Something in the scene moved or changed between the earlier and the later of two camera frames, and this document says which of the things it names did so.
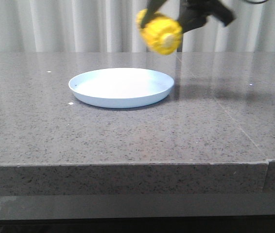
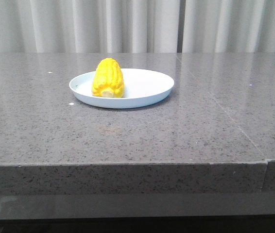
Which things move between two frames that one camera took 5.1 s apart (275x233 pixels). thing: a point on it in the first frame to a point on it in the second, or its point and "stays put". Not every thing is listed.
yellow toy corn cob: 161,33 to 108,81
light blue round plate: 122,88 stays put
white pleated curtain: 111,26 stays put
